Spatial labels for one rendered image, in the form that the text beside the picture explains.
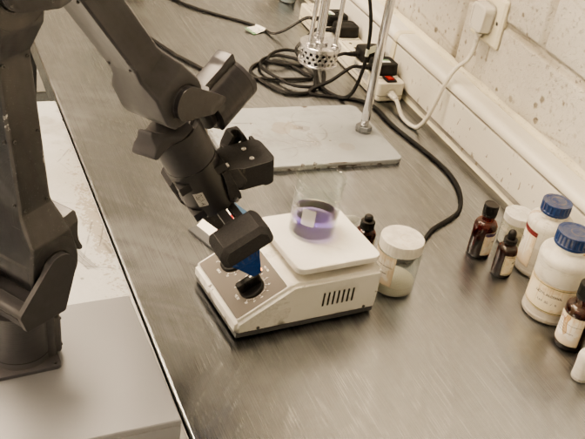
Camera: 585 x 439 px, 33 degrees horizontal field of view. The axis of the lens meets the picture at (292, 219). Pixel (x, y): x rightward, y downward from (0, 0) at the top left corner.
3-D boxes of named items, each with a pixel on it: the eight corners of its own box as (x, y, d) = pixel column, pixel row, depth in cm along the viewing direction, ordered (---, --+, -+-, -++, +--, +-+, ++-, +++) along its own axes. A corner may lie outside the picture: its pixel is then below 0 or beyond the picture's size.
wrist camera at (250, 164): (218, 175, 103) (272, 143, 104) (191, 139, 108) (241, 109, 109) (236, 212, 107) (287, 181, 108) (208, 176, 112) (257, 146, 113)
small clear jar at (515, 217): (519, 233, 148) (528, 205, 145) (531, 251, 144) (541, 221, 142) (491, 233, 147) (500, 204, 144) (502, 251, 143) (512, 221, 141)
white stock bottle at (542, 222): (561, 266, 142) (585, 199, 136) (550, 287, 137) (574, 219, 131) (520, 250, 144) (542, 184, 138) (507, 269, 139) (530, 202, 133)
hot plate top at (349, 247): (298, 277, 116) (299, 271, 116) (255, 223, 125) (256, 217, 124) (382, 261, 122) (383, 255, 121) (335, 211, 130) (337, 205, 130)
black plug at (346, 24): (328, 38, 193) (330, 28, 192) (319, 30, 196) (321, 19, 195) (359, 37, 196) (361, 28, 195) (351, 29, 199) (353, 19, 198)
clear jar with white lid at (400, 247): (398, 269, 135) (410, 221, 131) (420, 295, 131) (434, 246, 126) (360, 275, 132) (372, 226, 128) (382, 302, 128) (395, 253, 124)
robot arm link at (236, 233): (198, 221, 97) (251, 188, 97) (136, 131, 110) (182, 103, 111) (227, 273, 102) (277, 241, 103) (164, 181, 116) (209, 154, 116)
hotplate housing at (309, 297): (233, 342, 117) (242, 289, 112) (192, 280, 126) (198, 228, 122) (388, 310, 127) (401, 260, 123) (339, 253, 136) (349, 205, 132)
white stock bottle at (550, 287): (531, 287, 136) (558, 209, 129) (580, 309, 134) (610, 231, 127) (513, 311, 131) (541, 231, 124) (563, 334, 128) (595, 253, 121)
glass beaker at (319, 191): (343, 245, 123) (356, 187, 118) (297, 250, 120) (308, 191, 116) (321, 214, 128) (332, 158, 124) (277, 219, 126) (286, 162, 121)
